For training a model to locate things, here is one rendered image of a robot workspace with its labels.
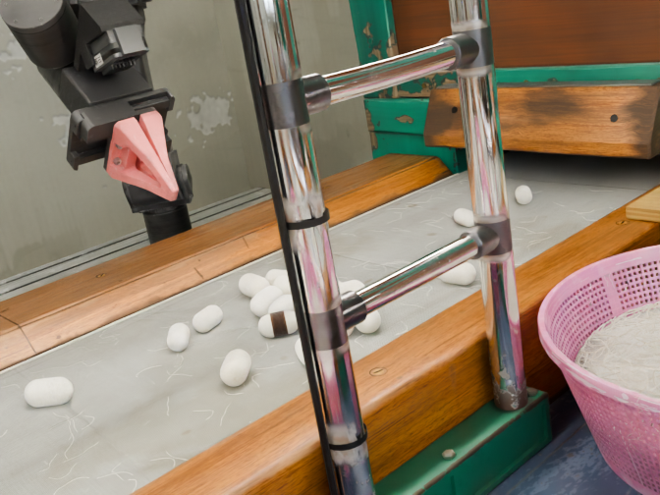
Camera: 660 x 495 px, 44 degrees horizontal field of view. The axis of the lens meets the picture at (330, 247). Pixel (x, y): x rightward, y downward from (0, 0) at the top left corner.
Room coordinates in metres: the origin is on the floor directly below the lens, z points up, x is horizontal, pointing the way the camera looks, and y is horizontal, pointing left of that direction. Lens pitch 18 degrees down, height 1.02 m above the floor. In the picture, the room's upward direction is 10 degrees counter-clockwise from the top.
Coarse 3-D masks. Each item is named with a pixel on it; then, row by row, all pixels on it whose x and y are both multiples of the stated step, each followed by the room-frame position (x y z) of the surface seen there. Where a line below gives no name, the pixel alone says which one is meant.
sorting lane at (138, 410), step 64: (448, 192) 0.95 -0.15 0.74; (512, 192) 0.91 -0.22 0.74; (576, 192) 0.86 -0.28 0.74; (640, 192) 0.82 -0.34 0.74; (384, 256) 0.77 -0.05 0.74; (128, 320) 0.71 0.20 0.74; (256, 320) 0.66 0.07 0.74; (384, 320) 0.61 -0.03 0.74; (0, 384) 0.62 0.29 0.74; (128, 384) 0.58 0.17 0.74; (192, 384) 0.56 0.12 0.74; (256, 384) 0.54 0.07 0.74; (0, 448) 0.51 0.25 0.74; (64, 448) 0.50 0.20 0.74; (128, 448) 0.48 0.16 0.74; (192, 448) 0.47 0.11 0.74
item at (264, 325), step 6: (288, 312) 0.62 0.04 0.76; (294, 312) 0.62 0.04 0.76; (264, 318) 0.62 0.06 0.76; (288, 318) 0.61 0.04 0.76; (294, 318) 0.62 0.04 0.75; (258, 324) 0.62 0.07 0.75; (264, 324) 0.61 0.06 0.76; (270, 324) 0.61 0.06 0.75; (288, 324) 0.61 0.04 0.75; (294, 324) 0.61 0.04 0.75; (264, 330) 0.61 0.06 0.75; (270, 330) 0.61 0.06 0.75; (288, 330) 0.61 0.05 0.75; (294, 330) 0.61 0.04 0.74; (264, 336) 0.62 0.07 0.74; (270, 336) 0.61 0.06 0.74
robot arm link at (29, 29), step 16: (16, 0) 0.76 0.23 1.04; (32, 0) 0.75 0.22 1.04; (48, 0) 0.75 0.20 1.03; (64, 0) 0.75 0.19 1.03; (16, 16) 0.74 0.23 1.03; (32, 16) 0.74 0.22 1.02; (48, 16) 0.74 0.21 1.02; (64, 16) 0.75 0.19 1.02; (16, 32) 0.74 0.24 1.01; (32, 32) 0.74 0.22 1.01; (48, 32) 0.74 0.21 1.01; (64, 32) 0.76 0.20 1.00; (32, 48) 0.75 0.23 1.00; (48, 48) 0.75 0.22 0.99; (64, 48) 0.76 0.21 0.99; (48, 64) 0.77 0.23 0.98; (64, 64) 0.77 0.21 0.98
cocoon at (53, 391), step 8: (32, 384) 0.56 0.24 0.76; (40, 384) 0.56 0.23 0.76; (48, 384) 0.56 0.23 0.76; (56, 384) 0.56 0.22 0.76; (64, 384) 0.56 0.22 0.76; (72, 384) 0.57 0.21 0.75; (32, 392) 0.56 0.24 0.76; (40, 392) 0.56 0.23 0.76; (48, 392) 0.56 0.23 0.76; (56, 392) 0.56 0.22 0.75; (64, 392) 0.56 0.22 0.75; (72, 392) 0.56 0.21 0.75; (32, 400) 0.56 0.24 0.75; (40, 400) 0.56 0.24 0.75; (48, 400) 0.56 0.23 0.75; (56, 400) 0.55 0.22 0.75; (64, 400) 0.56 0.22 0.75
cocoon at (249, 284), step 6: (246, 276) 0.72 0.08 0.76; (252, 276) 0.72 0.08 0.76; (258, 276) 0.71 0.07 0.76; (240, 282) 0.72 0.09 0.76; (246, 282) 0.71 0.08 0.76; (252, 282) 0.71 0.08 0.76; (258, 282) 0.70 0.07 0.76; (264, 282) 0.71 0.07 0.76; (240, 288) 0.72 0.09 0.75; (246, 288) 0.71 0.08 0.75; (252, 288) 0.70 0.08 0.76; (258, 288) 0.70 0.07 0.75; (246, 294) 0.71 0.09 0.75; (252, 294) 0.70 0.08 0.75
